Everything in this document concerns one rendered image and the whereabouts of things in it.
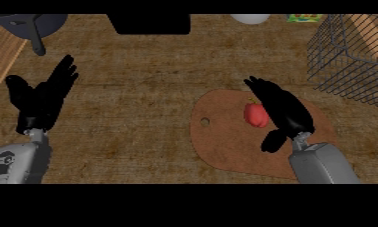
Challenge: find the brown wooden cutting board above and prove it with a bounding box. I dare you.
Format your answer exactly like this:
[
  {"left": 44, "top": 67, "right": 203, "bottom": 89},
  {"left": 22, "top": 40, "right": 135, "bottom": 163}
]
[{"left": 188, "top": 88, "right": 339, "bottom": 181}]

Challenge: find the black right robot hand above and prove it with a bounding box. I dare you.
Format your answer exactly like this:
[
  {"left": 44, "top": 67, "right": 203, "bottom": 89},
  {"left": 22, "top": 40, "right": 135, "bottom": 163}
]
[{"left": 242, "top": 75, "right": 315, "bottom": 154}]

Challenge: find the pale wooden board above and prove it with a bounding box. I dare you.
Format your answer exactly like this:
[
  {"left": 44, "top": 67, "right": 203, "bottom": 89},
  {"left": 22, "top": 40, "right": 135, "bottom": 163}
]
[{"left": 0, "top": 26, "right": 29, "bottom": 84}]

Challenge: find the red bell pepper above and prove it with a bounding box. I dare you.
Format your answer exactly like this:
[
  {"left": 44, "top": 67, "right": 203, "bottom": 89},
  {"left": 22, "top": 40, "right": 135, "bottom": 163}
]
[{"left": 242, "top": 98, "right": 271, "bottom": 129}]

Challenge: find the dark wire basket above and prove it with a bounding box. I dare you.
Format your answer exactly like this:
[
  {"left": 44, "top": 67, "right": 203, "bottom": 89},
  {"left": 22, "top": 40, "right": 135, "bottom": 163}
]
[{"left": 305, "top": 13, "right": 378, "bottom": 107}]

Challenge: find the dark grey frying pan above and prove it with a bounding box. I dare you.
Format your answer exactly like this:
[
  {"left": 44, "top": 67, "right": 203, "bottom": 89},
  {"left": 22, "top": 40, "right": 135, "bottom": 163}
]
[{"left": 0, "top": 13, "right": 69, "bottom": 57}]

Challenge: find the white round bowl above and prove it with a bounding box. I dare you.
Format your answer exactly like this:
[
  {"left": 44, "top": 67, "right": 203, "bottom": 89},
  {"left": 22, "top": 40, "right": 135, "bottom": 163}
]
[{"left": 228, "top": 13, "right": 273, "bottom": 25}]

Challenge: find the black box appliance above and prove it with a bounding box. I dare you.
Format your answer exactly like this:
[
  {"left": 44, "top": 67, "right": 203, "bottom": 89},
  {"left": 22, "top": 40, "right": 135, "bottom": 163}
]
[{"left": 106, "top": 13, "right": 191, "bottom": 36}]

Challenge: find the green printed packet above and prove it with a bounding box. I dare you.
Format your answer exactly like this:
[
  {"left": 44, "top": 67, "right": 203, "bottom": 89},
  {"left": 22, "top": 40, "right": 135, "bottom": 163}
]
[{"left": 286, "top": 13, "right": 324, "bottom": 24}]

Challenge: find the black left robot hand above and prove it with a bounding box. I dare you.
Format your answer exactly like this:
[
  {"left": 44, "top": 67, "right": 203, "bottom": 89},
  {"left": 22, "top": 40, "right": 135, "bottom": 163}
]
[{"left": 4, "top": 54, "right": 79, "bottom": 136}]

